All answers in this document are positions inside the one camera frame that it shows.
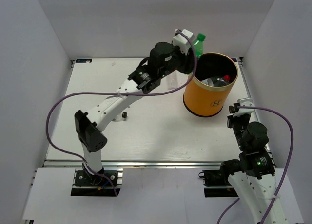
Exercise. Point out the orange cylindrical bin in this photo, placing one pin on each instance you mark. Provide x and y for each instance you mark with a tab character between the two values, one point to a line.
203	100

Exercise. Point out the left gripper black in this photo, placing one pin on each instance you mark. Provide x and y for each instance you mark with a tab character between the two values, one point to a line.
187	66

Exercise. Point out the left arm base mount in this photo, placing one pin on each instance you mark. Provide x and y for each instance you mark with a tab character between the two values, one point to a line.
98	187

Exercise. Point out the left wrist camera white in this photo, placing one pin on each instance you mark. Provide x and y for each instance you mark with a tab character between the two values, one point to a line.
181	41

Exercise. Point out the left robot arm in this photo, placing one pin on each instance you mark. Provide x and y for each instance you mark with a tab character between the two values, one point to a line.
163	59

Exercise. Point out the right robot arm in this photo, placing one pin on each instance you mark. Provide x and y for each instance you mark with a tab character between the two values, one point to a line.
253	174

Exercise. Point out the clear unlabelled plastic bottle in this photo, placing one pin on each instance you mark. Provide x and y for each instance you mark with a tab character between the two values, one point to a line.
173	82

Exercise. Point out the blue orange label clear bottle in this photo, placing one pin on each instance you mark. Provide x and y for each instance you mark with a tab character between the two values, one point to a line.
216	81

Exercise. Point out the red label Nongfu water bottle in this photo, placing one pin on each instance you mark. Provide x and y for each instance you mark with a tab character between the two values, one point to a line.
227	78

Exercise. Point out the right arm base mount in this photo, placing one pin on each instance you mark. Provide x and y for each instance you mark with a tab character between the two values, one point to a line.
216	183

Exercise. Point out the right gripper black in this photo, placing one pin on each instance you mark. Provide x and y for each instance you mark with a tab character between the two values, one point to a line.
230	118

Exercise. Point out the blue sticker on table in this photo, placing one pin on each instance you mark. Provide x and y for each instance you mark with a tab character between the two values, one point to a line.
83	60

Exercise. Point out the green plastic bottle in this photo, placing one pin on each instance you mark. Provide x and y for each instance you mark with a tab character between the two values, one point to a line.
198	44

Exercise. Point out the aluminium table edge rail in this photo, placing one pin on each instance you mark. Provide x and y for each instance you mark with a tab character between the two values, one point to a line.
77	163

